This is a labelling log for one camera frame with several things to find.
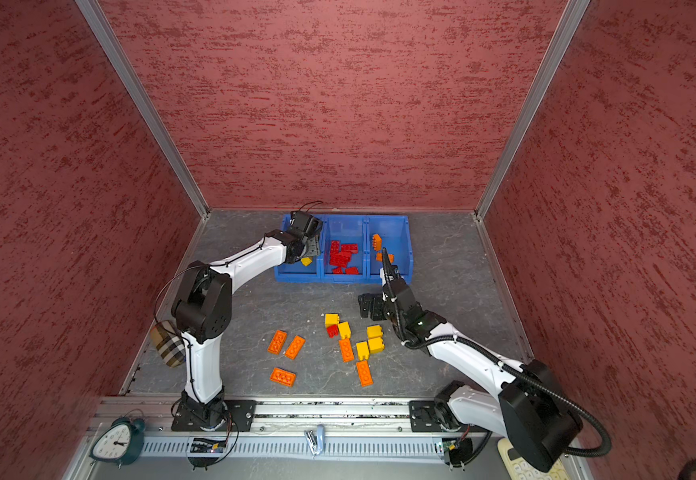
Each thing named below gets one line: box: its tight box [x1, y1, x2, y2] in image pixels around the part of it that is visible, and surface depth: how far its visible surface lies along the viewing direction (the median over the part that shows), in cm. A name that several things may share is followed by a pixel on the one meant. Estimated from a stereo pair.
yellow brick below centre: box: [338, 321, 351, 340], surface depth 89 cm
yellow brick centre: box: [325, 313, 340, 329], surface depth 91 cm
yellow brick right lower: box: [368, 337, 385, 354], surface depth 86 cm
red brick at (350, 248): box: [341, 243, 359, 254], surface depth 109 cm
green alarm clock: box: [89, 409, 146, 470], surface depth 69 cm
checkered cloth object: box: [150, 320, 186, 368], surface depth 85 cm
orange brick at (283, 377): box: [269, 367, 297, 388], surface depth 81 cm
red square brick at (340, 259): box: [330, 251, 352, 267], surface depth 107 cm
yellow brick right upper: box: [367, 324, 383, 339], surface depth 89 cm
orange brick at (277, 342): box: [267, 330, 288, 355], surface depth 87 cm
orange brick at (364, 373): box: [356, 360, 373, 387], surface depth 83 cm
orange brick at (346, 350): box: [340, 338, 354, 363], surface depth 87 cm
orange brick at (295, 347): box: [284, 335, 306, 361], surface depth 87 cm
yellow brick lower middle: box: [356, 341, 369, 361], surface depth 85 cm
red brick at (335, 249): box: [330, 240, 343, 256], surface depth 109 cm
